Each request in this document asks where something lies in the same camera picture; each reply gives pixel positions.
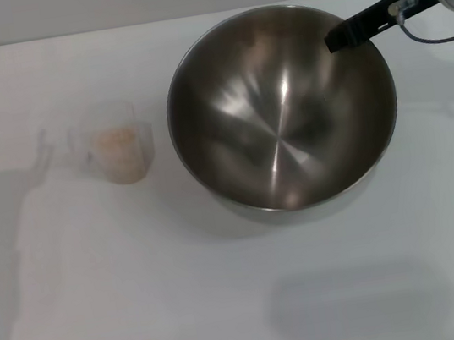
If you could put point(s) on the stainless steel mixing bowl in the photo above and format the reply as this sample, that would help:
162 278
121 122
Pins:
280 128

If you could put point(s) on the clear plastic measuring cup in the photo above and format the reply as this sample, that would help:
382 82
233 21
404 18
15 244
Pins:
134 119

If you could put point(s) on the uncooked white rice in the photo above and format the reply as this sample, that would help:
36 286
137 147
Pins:
118 152

